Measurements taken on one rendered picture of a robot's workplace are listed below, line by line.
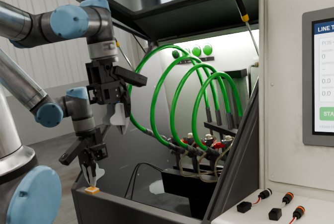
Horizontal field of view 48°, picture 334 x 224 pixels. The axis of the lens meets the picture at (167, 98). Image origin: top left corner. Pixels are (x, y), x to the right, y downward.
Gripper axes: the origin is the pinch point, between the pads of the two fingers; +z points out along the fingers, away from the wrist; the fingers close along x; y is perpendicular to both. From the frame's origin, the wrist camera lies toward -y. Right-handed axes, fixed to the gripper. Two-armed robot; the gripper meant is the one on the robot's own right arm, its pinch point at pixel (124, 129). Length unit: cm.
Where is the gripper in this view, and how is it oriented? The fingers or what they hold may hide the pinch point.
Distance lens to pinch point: 105.4
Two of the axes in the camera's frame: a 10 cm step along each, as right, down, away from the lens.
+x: 6.9, -0.2, -7.3
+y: -7.1, 2.1, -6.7
